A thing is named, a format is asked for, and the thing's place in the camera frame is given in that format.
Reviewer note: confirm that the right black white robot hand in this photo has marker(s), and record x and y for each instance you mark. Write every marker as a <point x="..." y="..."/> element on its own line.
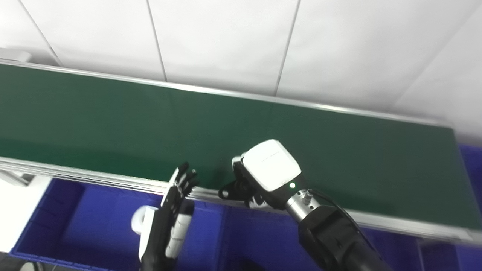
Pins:
<point x="269" y="165"/>

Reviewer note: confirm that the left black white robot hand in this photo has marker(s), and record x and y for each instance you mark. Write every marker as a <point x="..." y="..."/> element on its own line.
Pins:
<point x="160" y="233"/>

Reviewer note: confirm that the black flange metal part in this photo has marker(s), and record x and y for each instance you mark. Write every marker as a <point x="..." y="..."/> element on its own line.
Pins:
<point x="224" y="194"/>

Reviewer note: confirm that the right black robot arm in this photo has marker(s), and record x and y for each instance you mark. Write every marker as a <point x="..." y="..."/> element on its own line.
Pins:
<point x="331" y="237"/>

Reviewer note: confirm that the white cylindrical part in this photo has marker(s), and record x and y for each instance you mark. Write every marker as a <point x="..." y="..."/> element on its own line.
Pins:
<point x="137" y="222"/>

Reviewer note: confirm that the green conveyor belt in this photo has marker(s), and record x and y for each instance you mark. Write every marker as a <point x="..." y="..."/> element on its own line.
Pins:
<point x="75" y="172"/>
<point x="113" y="124"/>

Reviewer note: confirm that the large blue plastic bin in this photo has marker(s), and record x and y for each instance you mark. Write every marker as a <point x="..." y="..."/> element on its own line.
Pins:
<point x="440" y="258"/>

